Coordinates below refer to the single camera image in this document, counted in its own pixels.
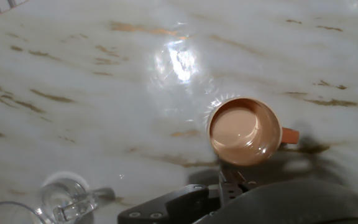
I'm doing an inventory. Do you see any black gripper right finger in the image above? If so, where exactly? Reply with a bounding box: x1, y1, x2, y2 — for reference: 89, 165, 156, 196
228, 170, 257, 200

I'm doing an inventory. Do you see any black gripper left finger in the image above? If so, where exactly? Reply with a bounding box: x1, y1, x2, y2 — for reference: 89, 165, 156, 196
118, 169, 234, 224

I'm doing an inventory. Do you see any orange ceramic mug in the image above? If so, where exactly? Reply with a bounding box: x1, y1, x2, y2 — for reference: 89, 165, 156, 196
206, 96, 300, 166

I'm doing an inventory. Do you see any clear glass mug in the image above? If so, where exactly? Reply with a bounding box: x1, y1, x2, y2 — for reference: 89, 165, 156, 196
0, 172, 116, 224

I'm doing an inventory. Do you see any marble pattern board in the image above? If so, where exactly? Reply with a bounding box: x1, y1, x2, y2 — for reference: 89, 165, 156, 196
0, 0, 358, 224

